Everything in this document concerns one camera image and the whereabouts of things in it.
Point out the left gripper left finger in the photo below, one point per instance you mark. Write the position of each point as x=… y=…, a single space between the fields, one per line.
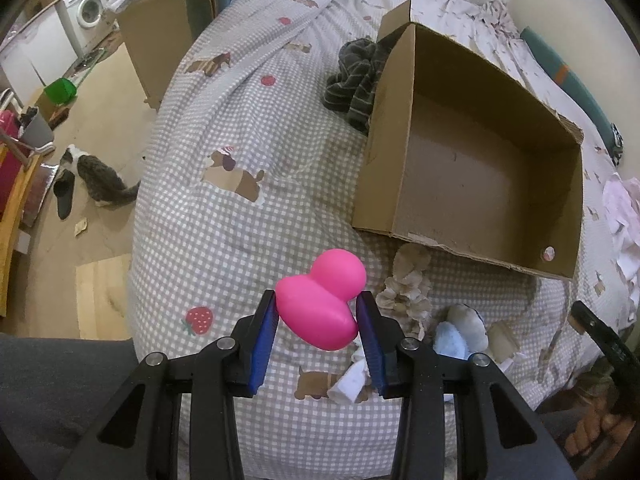
x=136 y=434

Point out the brown cardboard box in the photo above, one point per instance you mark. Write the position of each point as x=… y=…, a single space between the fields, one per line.
x=461 y=157

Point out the tall cardboard panel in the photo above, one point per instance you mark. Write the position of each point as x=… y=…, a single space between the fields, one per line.
x=157 y=35

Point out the green bucket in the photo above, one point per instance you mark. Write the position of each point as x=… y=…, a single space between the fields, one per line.
x=61 y=91

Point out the wooden chair frame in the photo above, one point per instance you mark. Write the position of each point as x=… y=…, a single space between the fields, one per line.
x=12 y=213

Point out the teal pillow with orange stripe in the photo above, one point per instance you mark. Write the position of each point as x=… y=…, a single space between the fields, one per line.
x=569 y=82

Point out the grey trash bin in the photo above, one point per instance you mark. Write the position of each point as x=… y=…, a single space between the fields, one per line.
x=36 y=132

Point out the white knotted cloth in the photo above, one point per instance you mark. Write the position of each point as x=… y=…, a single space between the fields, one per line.
x=354 y=385

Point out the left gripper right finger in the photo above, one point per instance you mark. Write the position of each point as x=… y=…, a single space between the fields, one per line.
x=498 y=435

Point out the dark striped cloth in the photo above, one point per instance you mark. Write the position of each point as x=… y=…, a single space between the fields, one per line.
x=351 y=90

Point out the white washing machine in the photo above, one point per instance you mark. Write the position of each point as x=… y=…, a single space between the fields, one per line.
x=85 y=23

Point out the pink rubber duck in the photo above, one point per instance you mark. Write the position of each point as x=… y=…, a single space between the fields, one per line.
x=315 y=306

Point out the pink crumpled cloth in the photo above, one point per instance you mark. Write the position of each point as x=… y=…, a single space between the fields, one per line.
x=621 y=206

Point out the beige ruffled scrunchie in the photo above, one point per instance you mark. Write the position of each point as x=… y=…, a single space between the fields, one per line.
x=405 y=293

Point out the tabby and white cat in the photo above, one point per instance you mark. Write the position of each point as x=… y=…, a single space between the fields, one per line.
x=103 y=184

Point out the blue and white plush toy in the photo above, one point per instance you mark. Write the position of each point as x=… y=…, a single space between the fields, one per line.
x=462 y=334

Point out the black slipper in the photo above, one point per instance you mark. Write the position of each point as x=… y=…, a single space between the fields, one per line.
x=63 y=190

